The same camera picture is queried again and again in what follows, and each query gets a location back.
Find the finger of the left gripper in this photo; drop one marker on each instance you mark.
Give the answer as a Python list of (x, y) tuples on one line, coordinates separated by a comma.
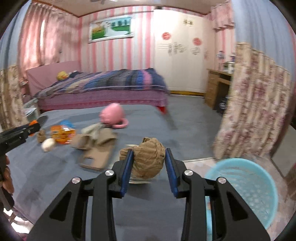
[(22, 129)]

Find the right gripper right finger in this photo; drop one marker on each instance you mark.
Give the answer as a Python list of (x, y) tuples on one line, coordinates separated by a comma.
[(231, 217)]

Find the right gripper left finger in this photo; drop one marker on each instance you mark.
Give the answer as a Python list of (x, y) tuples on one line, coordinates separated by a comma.
[(65, 218)]

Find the white round bun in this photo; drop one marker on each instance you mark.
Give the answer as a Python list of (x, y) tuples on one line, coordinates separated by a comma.
[(48, 144)]

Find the silver snack packet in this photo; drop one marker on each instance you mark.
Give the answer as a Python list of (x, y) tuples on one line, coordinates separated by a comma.
[(134, 180)]

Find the orange snack bag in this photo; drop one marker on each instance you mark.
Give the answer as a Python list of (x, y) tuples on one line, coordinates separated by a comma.
[(62, 134)]

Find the blue plastic wrapper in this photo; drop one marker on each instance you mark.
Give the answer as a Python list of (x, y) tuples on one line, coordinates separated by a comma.
[(67, 123)]

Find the small brown paper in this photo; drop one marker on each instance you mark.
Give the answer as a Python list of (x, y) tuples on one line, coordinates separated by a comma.
[(149, 158)]

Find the beige drawstring pouch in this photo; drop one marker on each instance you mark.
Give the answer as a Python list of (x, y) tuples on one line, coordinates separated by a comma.
[(91, 129)]

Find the orange peel piece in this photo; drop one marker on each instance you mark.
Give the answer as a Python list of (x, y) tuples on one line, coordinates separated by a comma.
[(33, 128)]

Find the person left hand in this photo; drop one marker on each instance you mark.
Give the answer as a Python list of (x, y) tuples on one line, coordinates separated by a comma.
[(7, 182)]

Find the left floral curtain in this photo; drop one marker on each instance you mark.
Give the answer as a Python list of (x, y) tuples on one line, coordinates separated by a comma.
[(12, 112)]

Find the black smartphone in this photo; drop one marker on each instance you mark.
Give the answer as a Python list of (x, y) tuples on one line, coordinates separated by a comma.
[(42, 120)]

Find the tan phone case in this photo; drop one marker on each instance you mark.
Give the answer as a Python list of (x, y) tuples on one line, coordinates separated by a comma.
[(96, 158)]

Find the turquoise plastic laundry basket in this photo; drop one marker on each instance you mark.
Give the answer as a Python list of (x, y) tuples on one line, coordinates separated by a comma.
[(254, 184)]

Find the grey table cloth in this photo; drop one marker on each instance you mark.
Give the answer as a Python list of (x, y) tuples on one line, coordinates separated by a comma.
[(147, 212)]

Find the bed with plaid quilt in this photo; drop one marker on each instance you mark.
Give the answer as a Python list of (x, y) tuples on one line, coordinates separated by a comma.
[(88, 90)]

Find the yellow duck plush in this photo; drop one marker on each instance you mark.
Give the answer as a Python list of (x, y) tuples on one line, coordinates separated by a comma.
[(62, 75)]

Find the pink pig mug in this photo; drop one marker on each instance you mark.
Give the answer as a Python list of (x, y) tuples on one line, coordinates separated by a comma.
[(113, 116)]

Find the pink window curtain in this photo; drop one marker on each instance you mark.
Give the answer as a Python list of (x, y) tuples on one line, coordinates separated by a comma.
[(48, 35)]

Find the black box under desk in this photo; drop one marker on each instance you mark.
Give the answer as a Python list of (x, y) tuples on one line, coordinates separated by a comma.
[(222, 105)]

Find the floral divider curtain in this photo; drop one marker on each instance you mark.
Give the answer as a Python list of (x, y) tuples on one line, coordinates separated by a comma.
[(263, 81)]

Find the framed wedding photo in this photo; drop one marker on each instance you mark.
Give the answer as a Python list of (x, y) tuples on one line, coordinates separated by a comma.
[(117, 27)]

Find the wooden desk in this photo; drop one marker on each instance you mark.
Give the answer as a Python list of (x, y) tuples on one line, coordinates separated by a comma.
[(218, 85)]

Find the white wardrobe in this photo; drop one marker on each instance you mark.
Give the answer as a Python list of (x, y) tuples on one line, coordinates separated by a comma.
[(184, 50)]

